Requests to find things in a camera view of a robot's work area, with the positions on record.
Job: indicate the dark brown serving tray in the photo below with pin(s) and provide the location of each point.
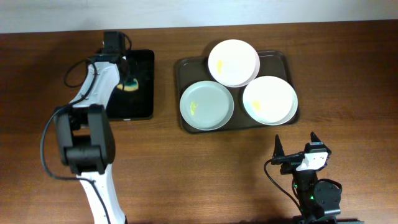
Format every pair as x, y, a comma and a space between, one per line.
191, 70

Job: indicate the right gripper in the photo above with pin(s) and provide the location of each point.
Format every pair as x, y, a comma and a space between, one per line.
290, 163

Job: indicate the green and yellow sponge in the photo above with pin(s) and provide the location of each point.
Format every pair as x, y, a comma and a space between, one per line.
129, 85

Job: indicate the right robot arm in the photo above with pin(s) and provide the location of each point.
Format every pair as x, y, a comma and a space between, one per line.
318, 200

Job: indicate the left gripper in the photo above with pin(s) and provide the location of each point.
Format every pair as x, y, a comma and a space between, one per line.
123, 83

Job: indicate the light blue plate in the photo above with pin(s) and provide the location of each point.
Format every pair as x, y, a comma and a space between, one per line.
206, 105

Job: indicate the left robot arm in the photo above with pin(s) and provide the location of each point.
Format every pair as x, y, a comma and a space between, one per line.
85, 139

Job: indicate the white cream plate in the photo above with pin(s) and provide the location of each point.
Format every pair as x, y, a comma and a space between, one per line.
270, 100

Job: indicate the black rectangular sponge tray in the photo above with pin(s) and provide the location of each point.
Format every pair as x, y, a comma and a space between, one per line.
122, 105

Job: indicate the pink plate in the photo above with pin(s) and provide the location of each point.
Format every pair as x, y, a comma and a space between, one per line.
233, 63

